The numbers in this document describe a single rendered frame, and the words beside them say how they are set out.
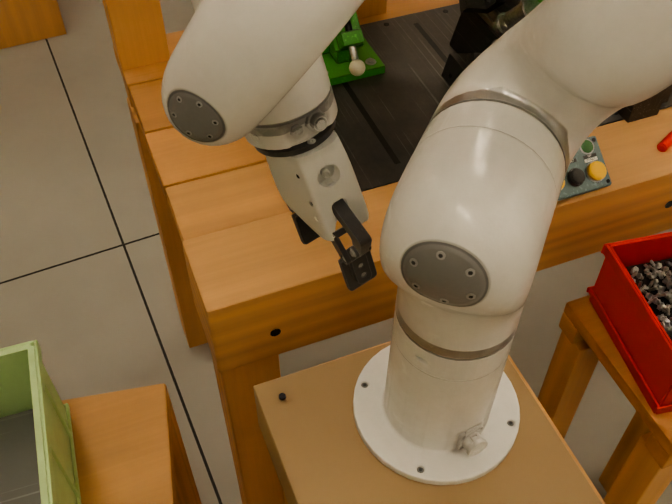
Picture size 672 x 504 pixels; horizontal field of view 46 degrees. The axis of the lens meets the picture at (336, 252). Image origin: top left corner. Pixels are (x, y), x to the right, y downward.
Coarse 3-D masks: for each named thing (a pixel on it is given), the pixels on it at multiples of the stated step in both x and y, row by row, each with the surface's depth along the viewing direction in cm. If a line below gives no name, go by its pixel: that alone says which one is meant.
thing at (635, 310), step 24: (624, 240) 110; (648, 240) 111; (624, 264) 114; (648, 264) 114; (600, 288) 114; (624, 288) 108; (648, 288) 110; (600, 312) 115; (624, 312) 109; (648, 312) 102; (624, 336) 110; (648, 336) 104; (624, 360) 111; (648, 360) 105; (648, 384) 106
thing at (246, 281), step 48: (624, 144) 127; (384, 192) 120; (624, 192) 122; (192, 240) 113; (240, 240) 113; (288, 240) 113; (576, 240) 126; (192, 288) 118; (240, 288) 107; (288, 288) 108; (336, 288) 111; (384, 288) 116; (240, 336) 111; (288, 336) 115
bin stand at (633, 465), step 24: (576, 312) 117; (576, 336) 119; (600, 336) 114; (552, 360) 129; (576, 360) 122; (600, 360) 114; (552, 384) 131; (576, 384) 128; (624, 384) 110; (552, 408) 134; (576, 408) 135; (648, 408) 106; (624, 432) 168; (648, 432) 159; (624, 456) 170; (648, 456) 110; (600, 480) 184; (624, 480) 118; (648, 480) 111
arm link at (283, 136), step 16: (320, 112) 65; (336, 112) 67; (256, 128) 65; (272, 128) 64; (288, 128) 64; (304, 128) 65; (320, 128) 65; (256, 144) 66; (272, 144) 65; (288, 144) 65
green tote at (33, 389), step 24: (0, 360) 93; (24, 360) 95; (0, 384) 96; (24, 384) 98; (48, 384) 97; (0, 408) 100; (24, 408) 101; (48, 408) 93; (48, 432) 87; (72, 432) 103; (48, 456) 84; (72, 456) 100; (48, 480) 82; (72, 480) 97
